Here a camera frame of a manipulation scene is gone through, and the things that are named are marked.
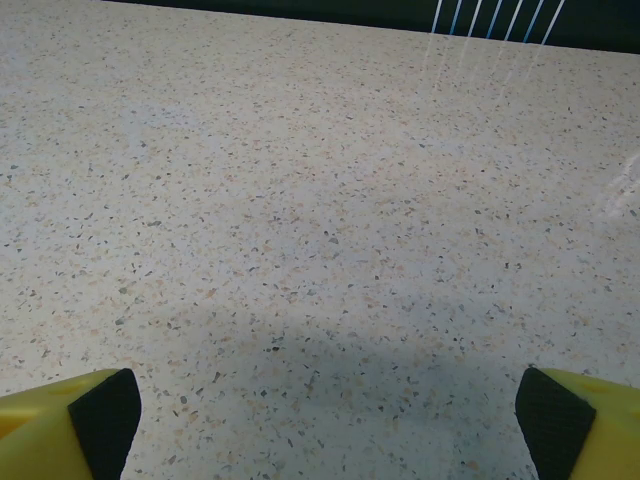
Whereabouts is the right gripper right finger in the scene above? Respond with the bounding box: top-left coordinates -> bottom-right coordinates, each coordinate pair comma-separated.
515,366 -> 640,480

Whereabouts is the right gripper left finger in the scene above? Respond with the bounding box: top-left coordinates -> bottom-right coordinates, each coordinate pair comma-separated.
0,368 -> 143,480

